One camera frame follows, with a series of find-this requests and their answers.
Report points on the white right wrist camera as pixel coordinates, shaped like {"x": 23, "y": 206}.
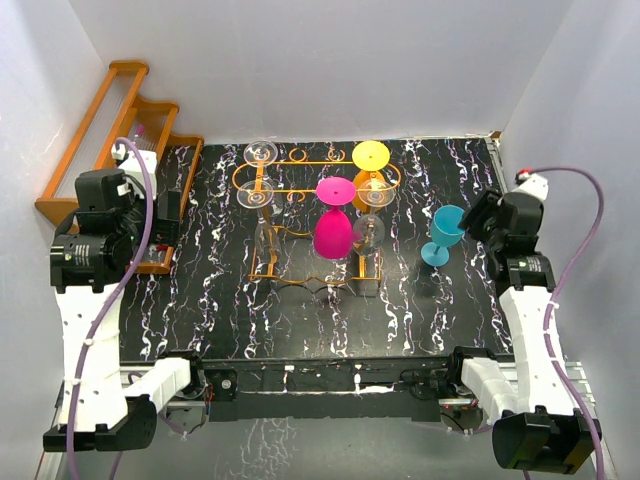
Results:
{"x": 531, "y": 183}

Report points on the yellow plastic wine glass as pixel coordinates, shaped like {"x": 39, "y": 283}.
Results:
{"x": 370, "y": 157}

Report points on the orange wooden shelf rack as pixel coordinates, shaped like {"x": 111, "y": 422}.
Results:
{"x": 118, "y": 109}

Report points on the short clear glass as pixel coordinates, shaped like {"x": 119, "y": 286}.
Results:
{"x": 369, "y": 229}

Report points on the tall clear wine glass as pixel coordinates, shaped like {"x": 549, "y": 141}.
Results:
{"x": 261, "y": 154}

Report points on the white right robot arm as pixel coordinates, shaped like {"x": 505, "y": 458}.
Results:
{"x": 539, "y": 422}

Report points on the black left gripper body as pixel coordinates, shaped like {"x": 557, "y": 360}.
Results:
{"x": 165, "y": 227}

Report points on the pink plastic wine glass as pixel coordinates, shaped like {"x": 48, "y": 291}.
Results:
{"x": 333, "y": 235}

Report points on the blue plastic wine glass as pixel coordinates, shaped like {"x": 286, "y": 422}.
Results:
{"x": 445, "y": 233}

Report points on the gold wire wine glass rack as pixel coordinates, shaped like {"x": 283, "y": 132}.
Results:
{"x": 297, "y": 177}

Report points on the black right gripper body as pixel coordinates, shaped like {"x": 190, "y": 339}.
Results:
{"x": 481, "y": 220}

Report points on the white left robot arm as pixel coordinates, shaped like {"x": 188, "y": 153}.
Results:
{"x": 92, "y": 258}

